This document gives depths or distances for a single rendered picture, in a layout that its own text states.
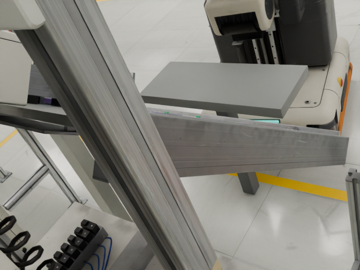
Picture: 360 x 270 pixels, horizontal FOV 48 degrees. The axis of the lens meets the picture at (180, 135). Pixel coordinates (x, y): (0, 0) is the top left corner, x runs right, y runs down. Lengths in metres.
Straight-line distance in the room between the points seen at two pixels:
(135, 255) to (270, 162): 0.47
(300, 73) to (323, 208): 0.61
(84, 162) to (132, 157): 1.19
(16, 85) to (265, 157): 0.33
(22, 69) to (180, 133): 0.20
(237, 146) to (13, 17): 0.33
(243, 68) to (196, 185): 0.71
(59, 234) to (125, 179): 0.89
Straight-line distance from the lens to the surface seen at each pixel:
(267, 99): 1.34
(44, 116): 0.41
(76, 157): 1.46
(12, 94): 0.50
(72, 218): 1.21
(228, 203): 1.86
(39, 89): 0.67
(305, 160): 0.73
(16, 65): 0.50
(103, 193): 1.58
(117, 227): 1.10
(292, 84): 1.38
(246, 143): 0.52
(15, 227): 2.10
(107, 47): 0.27
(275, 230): 1.73
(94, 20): 0.26
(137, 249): 0.97
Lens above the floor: 1.37
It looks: 36 degrees down
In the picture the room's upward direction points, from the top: 23 degrees counter-clockwise
